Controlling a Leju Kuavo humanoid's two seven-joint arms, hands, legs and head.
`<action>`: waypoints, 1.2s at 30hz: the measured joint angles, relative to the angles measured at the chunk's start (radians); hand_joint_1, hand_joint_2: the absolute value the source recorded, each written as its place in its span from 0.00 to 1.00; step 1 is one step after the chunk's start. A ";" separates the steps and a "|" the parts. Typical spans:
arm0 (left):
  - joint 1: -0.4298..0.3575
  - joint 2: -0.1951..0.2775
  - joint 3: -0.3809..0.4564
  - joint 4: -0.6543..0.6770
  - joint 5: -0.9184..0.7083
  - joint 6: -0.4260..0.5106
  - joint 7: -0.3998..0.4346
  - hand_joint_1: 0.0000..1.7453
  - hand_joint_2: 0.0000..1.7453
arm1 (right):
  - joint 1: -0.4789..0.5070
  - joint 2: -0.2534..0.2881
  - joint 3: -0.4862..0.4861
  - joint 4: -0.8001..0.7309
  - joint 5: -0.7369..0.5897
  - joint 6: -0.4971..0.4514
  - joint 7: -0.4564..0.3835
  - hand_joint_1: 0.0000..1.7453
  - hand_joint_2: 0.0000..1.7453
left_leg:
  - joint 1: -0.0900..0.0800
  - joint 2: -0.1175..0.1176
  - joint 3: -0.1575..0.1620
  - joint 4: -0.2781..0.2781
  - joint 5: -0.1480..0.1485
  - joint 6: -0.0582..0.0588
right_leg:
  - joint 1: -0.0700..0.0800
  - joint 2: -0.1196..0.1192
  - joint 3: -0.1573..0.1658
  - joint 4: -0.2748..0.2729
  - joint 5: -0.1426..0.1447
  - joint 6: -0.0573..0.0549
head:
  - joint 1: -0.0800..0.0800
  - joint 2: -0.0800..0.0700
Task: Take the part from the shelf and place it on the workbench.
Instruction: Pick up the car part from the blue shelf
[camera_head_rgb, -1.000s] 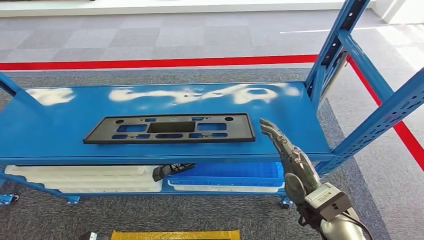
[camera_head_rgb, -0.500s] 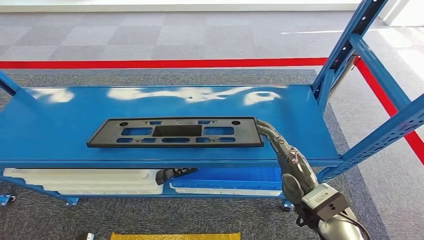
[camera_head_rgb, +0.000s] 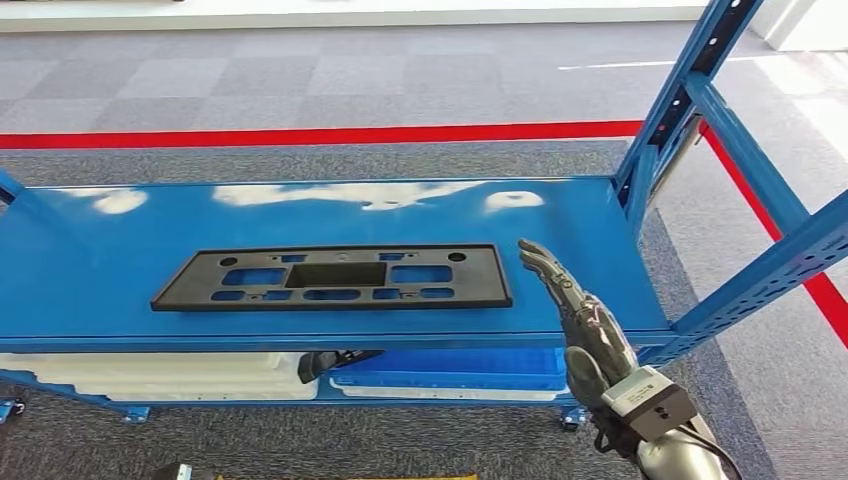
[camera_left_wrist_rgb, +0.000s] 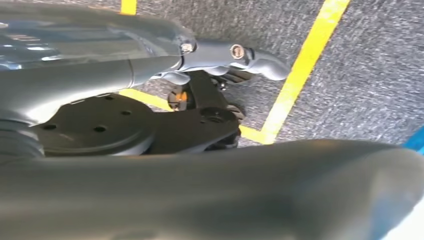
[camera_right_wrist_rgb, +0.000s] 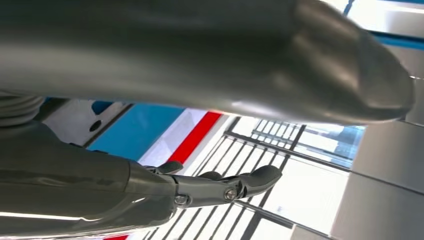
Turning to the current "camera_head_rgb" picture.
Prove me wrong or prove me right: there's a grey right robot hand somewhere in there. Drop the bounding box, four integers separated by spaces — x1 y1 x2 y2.
517 238 641 412

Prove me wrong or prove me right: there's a black plastic panel part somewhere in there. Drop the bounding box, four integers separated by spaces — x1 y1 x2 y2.
150 243 515 313

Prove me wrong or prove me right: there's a blue plastic crate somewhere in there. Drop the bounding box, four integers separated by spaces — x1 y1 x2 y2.
329 347 571 392

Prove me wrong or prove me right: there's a red barrier belt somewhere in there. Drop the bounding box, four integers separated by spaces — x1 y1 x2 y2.
0 120 644 150

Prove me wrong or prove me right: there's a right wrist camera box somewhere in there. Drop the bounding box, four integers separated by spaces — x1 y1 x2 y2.
599 365 699 442

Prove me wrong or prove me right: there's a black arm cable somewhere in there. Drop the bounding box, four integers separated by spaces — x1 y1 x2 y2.
675 423 747 480

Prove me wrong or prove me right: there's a black bracket part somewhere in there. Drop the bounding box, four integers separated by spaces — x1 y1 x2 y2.
297 349 386 386

